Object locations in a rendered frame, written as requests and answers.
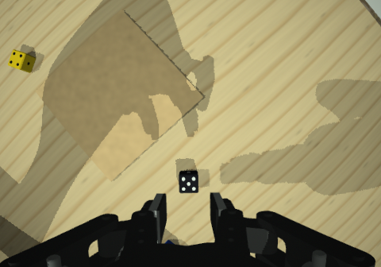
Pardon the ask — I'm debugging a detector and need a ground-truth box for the yellow die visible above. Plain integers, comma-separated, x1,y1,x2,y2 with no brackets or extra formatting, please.
8,49,36,73

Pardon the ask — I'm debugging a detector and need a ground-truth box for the tan flat mat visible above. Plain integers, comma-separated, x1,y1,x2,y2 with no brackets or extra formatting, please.
36,10,203,181

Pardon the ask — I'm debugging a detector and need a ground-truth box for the black die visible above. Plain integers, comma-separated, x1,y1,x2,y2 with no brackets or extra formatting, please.
179,171,198,193

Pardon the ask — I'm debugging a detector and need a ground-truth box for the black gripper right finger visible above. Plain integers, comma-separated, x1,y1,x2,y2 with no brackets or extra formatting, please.
210,192,375,267

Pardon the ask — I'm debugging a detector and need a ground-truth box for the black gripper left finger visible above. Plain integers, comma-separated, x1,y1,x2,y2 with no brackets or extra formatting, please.
0,193,167,267

